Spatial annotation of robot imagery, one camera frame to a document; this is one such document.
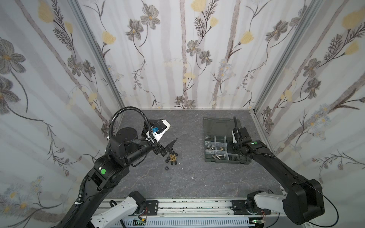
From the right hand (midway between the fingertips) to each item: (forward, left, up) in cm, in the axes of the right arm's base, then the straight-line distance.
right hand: (231, 146), depth 85 cm
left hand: (-9, +35, +30) cm, 46 cm away
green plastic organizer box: (+5, +4, -13) cm, 15 cm away
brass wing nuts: (-4, +35, -13) cm, 38 cm away
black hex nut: (-11, +39, -13) cm, 42 cm away
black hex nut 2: (-6, +40, -13) cm, 42 cm away
